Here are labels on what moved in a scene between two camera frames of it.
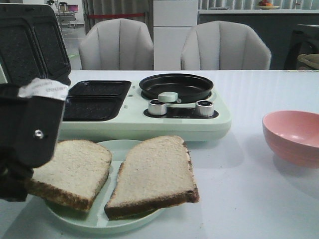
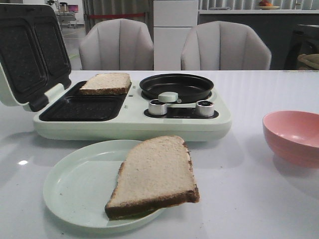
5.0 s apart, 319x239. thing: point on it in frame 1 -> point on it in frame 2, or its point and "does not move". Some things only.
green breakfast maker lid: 33,45 does not move
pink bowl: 293,135 does not move
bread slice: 156,174 does not move
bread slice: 75,174 -> 107,84
